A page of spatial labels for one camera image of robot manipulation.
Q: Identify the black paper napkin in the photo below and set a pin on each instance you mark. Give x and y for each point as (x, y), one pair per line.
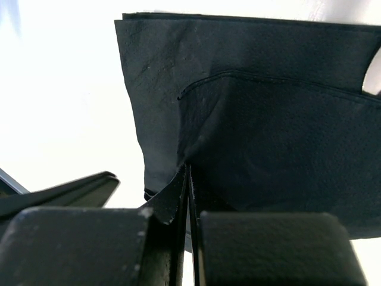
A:
(271, 112)

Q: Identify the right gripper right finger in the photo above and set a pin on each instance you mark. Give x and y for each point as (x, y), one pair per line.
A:
(249, 248)

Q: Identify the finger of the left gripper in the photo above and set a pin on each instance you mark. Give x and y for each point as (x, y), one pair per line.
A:
(91, 191)

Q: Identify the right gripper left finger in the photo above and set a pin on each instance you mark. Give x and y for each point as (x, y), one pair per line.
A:
(47, 245)

